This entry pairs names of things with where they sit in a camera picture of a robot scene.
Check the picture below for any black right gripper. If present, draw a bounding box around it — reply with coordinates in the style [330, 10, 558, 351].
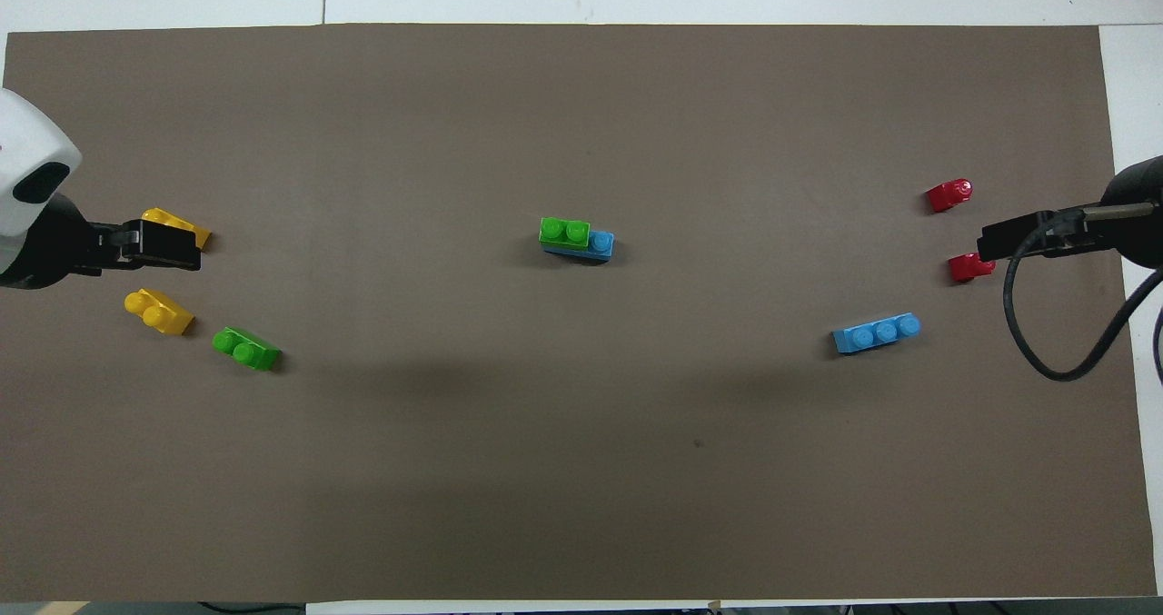
[978, 156, 1163, 269]

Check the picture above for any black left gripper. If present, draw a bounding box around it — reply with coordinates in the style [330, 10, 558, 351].
[0, 195, 203, 291]

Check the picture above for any green two-stud toy brick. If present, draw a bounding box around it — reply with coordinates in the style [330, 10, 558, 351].
[539, 217, 591, 253]
[212, 326, 283, 372]

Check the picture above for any blue three-stud toy brick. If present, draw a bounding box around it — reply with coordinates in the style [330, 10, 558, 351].
[832, 312, 922, 355]
[542, 229, 616, 263]

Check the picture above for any yellow two-stud toy brick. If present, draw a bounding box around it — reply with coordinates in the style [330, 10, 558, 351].
[141, 207, 213, 253]
[124, 288, 196, 337]

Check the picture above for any red one-stud toy brick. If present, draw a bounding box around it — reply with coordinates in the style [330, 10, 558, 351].
[948, 252, 998, 283]
[925, 178, 974, 214]

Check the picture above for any brown table mat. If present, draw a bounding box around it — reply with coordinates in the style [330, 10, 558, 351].
[0, 23, 1159, 602]

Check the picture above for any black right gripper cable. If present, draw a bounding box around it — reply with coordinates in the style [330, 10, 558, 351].
[1002, 202, 1163, 382]

